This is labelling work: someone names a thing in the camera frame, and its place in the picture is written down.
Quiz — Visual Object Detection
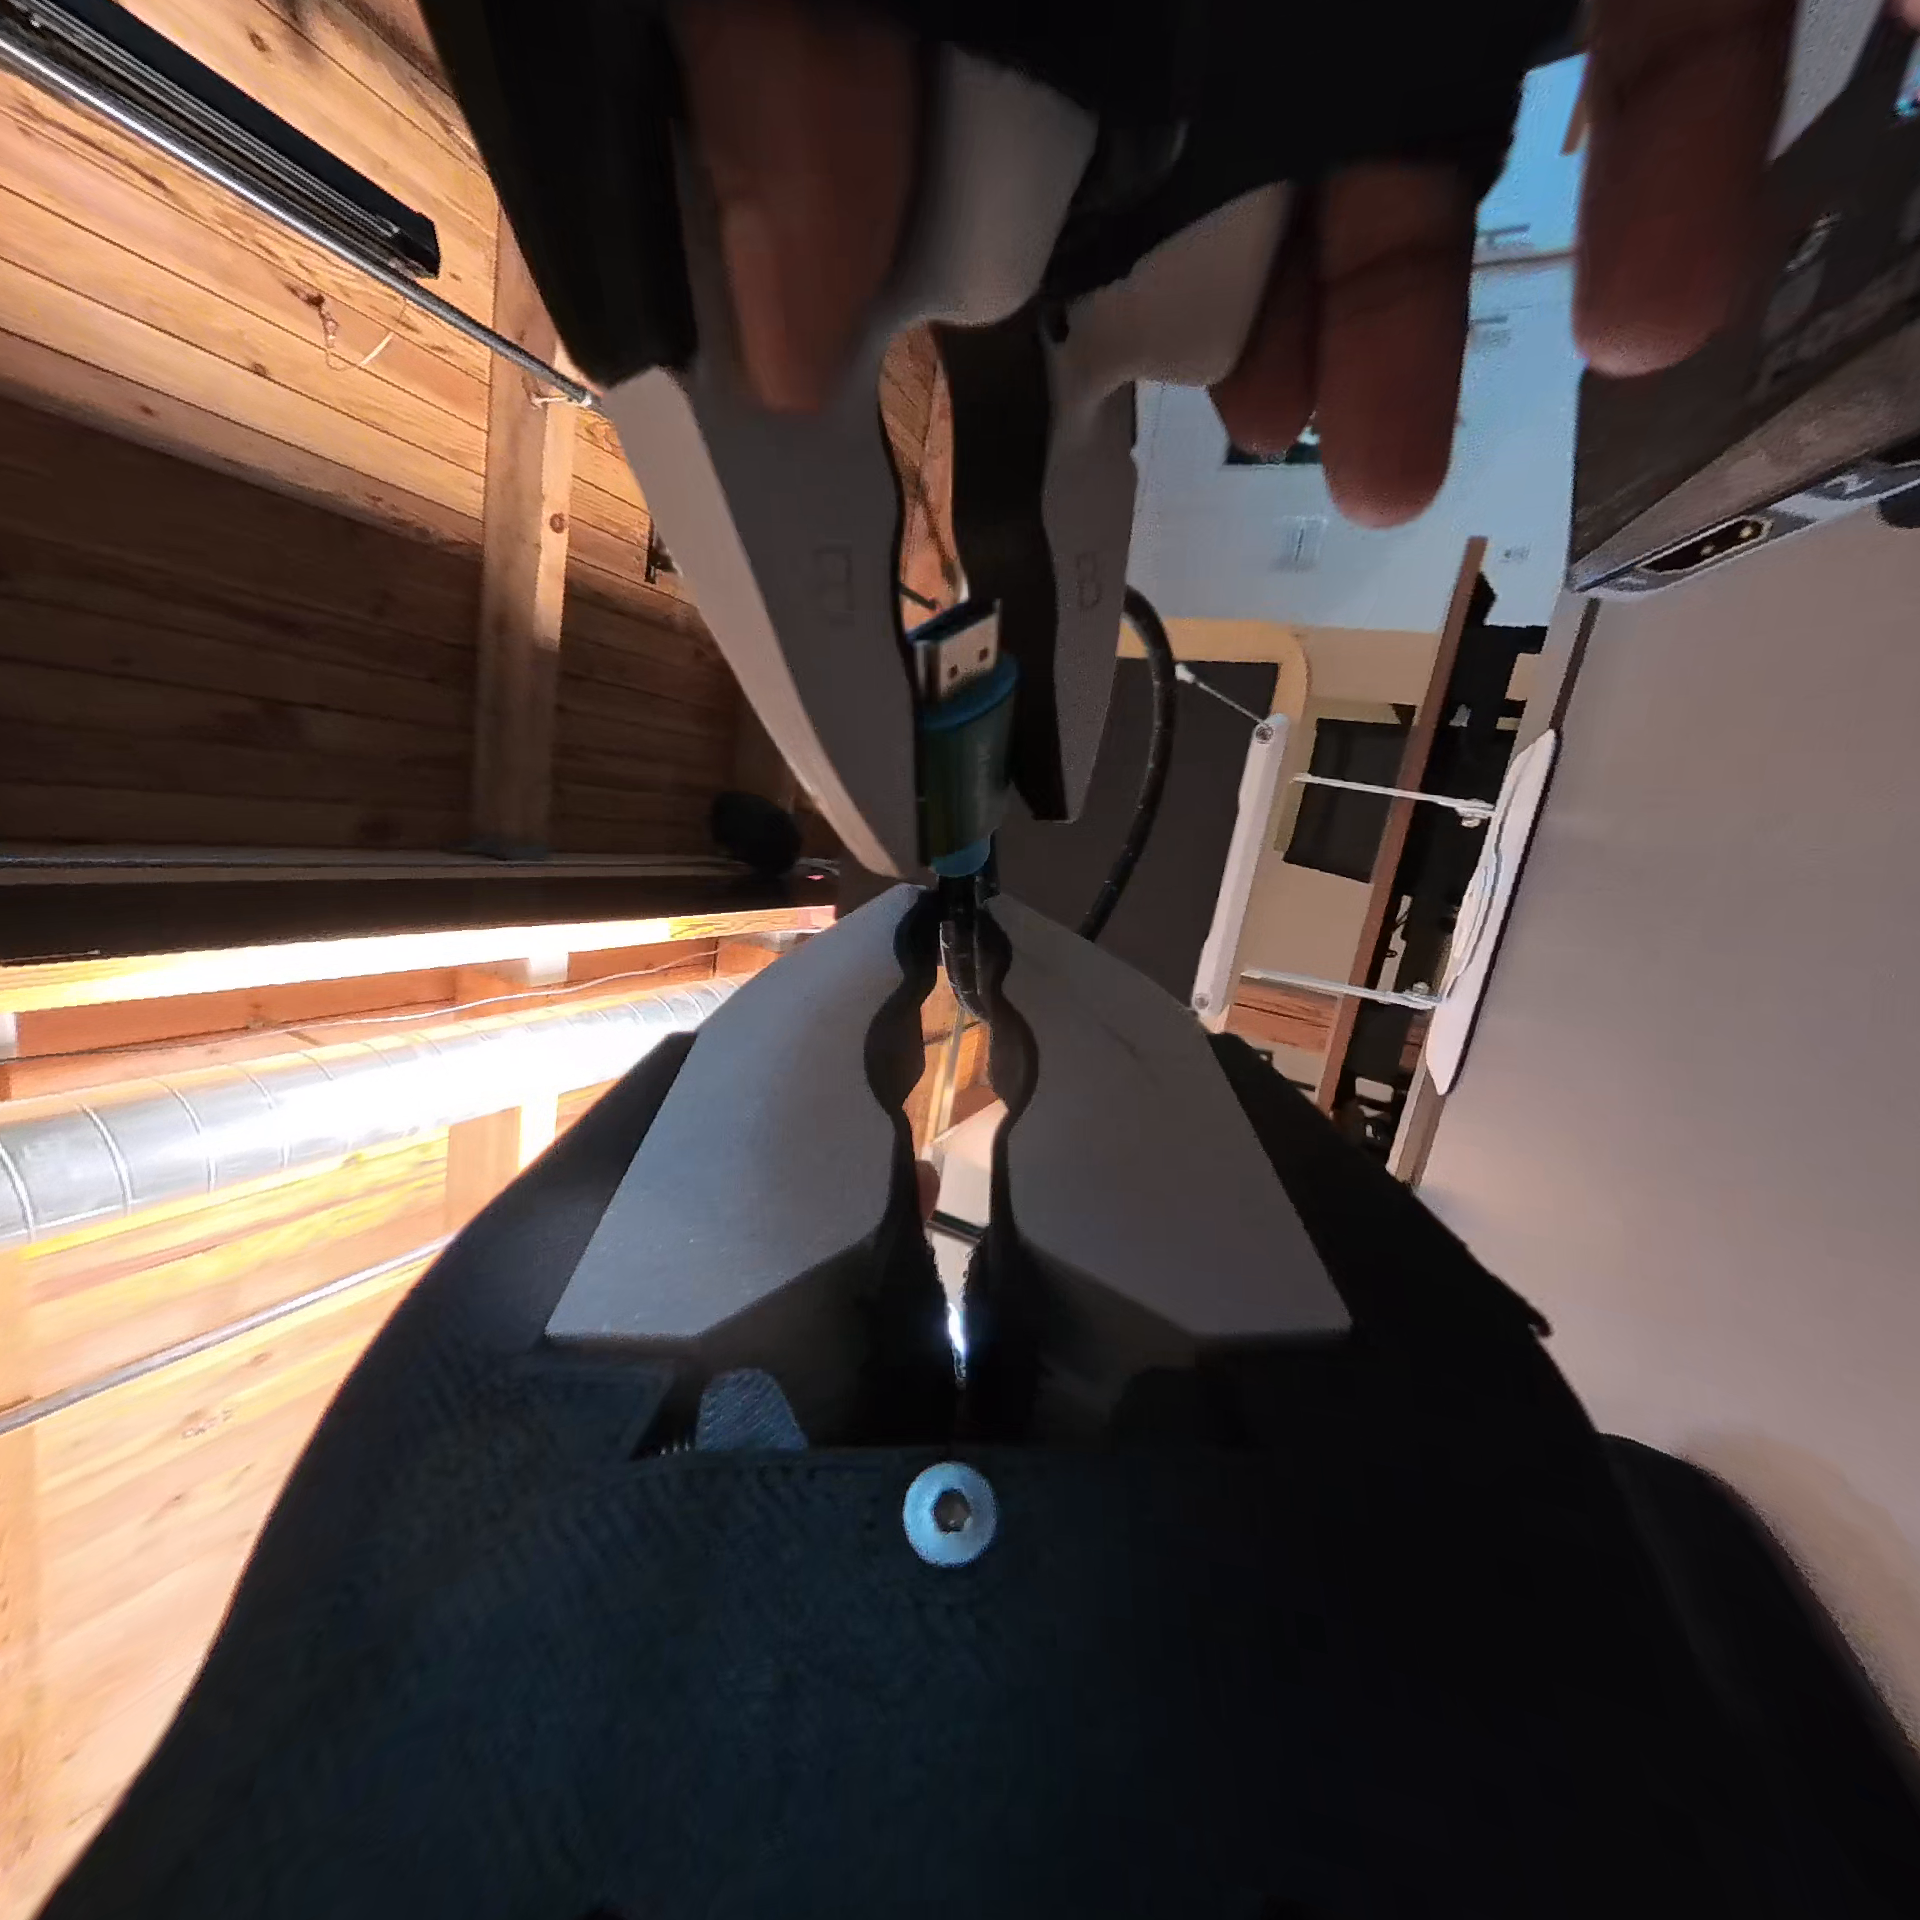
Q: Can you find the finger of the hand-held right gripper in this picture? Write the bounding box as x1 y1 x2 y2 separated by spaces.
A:
598 321 929 884
1017 321 1146 824

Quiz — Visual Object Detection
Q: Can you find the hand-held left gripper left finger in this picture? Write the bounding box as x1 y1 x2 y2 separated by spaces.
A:
545 884 962 1426

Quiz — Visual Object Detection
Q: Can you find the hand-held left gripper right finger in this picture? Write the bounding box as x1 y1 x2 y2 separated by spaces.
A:
964 892 1355 1402

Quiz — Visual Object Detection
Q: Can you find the black braided HDMI cable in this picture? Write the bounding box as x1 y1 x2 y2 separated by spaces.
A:
896 584 1182 1038

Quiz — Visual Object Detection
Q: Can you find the black HDMI switch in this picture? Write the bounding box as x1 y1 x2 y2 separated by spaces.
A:
1563 0 1920 605

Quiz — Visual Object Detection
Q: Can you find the person's right hand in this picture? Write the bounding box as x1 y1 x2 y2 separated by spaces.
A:
675 0 1807 533

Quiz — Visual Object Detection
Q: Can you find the silver ventilation duct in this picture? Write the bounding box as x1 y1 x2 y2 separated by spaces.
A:
0 972 753 1249

